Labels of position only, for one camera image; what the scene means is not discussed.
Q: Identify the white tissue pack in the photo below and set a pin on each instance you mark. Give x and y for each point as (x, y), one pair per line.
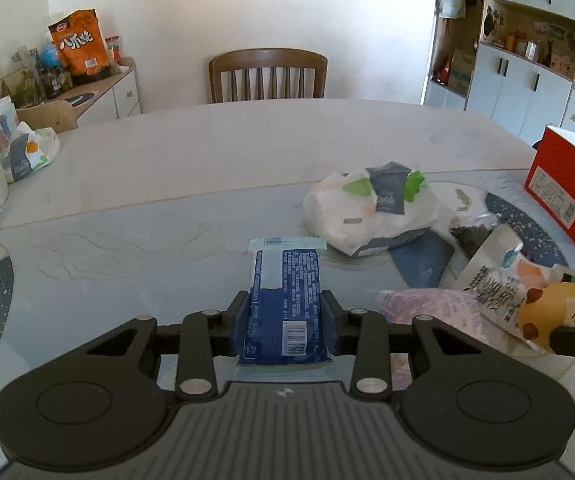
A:
(371, 210)

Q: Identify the white wall cabinet unit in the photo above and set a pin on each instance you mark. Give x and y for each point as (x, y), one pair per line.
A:
(511, 61)

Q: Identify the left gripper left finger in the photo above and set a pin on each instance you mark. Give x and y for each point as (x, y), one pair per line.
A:
(113, 397)

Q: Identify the brown wooden chair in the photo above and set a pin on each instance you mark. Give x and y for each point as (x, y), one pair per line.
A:
(267, 74)

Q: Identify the blue white snack packet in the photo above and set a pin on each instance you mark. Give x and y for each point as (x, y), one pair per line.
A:
(284, 339)

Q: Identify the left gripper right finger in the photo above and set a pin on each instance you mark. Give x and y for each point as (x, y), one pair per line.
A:
(458, 397)

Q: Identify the dark seaweed packet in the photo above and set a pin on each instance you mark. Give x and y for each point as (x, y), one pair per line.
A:
(470, 232)

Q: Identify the pink patterned snack bag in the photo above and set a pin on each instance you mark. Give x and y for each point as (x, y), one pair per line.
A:
(454, 307)

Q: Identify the round blue white placemat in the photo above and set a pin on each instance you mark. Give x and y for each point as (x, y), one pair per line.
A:
(434, 260)

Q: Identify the white sideboard cabinet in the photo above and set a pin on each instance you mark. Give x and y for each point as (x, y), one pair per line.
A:
(108, 99)

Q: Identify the hanging grey tote bag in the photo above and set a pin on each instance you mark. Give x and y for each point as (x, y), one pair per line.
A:
(451, 9)

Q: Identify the white orange snack bag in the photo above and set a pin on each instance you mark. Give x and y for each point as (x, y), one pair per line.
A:
(499, 276)

